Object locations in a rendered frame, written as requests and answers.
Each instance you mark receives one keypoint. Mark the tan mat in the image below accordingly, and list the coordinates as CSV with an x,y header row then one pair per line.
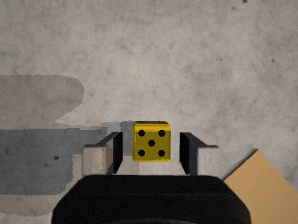
x,y
265,192

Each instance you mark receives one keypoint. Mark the yellow die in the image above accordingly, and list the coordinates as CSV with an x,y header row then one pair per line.
x,y
151,141

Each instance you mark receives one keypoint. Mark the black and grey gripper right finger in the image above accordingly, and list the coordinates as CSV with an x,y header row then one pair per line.
x,y
197,158

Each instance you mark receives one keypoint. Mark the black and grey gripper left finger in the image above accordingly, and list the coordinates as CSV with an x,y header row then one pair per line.
x,y
103,158

